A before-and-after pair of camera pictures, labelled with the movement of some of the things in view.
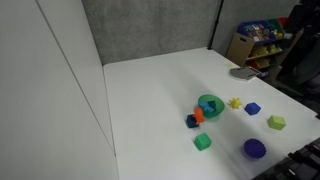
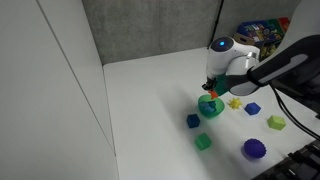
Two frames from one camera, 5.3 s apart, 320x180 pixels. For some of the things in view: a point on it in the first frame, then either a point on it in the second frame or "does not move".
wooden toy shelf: x=265 y=45 does not move
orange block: x=198 y=114 → x=213 y=94
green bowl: x=211 y=106 does not move
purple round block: x=254 y=148 does not move
